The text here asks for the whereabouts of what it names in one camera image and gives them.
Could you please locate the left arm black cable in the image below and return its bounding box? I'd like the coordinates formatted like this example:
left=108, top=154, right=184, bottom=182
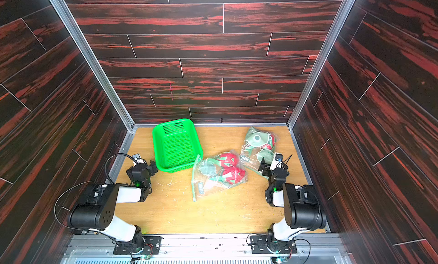
left=54, top=153, right=138, bottom=230

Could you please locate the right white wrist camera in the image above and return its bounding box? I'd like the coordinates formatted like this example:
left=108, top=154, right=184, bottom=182
left=270, top=152, right=284, bottom=171

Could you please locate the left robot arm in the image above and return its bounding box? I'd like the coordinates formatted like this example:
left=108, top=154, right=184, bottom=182
left=67, top=159, right=158, bottom=252

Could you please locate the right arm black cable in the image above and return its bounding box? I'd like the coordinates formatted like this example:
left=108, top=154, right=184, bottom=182
left=294, top=238, right=311, bottom=264

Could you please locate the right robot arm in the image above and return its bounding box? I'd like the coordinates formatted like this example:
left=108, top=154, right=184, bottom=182
left=259, top=160, right=327, bottom=250

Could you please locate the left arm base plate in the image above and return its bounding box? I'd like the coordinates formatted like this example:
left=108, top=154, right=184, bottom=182
left=113, top=235, right=163, bottom=256

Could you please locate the dragon fruit in far bag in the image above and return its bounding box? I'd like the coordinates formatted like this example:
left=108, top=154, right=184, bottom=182
left=242, top=127, right=277, bottom=163

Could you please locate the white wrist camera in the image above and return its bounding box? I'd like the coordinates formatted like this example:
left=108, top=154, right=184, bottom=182
left=270, top=152, right=284, bottom=171
left=132, top=153, right=145, bottom=164

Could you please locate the red green dragon fruit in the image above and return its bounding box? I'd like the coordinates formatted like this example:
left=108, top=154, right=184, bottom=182
left=199, top=152, right=247, bottom=187

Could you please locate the clear zip-top bag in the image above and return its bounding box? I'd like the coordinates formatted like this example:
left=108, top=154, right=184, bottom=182
left=240, top=127, right=278, bottom=176
left=191, top=151, right=248, bottom=202

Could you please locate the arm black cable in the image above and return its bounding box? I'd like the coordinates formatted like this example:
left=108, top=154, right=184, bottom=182
left=54, top=153, right=138, bottom=230
left=294, top=238, right=311, bottom=264

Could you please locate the green plastic perforated basket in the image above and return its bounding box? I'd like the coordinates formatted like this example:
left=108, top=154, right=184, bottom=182
left=152, top=119, right=203, bottom=173

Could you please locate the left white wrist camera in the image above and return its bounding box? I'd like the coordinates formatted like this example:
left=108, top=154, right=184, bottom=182
left=132, top=153, right=145, bottom=164

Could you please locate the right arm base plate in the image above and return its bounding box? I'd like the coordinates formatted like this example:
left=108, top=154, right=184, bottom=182
left=246, top=234, right=297, bottom=254

